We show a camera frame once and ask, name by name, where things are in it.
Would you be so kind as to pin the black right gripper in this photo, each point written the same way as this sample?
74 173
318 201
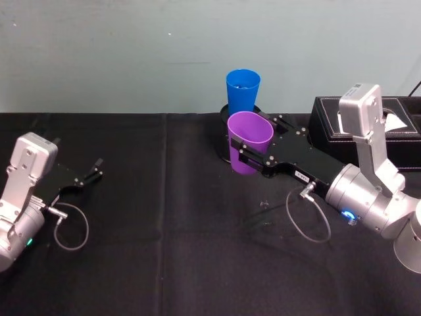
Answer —
296 153

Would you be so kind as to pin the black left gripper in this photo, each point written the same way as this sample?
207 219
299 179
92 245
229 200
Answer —
60 179

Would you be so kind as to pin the purple plastic cup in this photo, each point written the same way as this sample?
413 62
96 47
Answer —
250 131

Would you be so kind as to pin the blue plastic cup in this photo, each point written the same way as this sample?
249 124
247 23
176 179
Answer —
242 97

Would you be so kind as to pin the black stitched tissue box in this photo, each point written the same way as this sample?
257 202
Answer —
324 121

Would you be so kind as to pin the white tissue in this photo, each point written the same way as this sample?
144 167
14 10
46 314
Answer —
394 122

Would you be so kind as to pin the black table cloth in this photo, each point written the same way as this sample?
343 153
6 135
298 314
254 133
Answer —
164 256

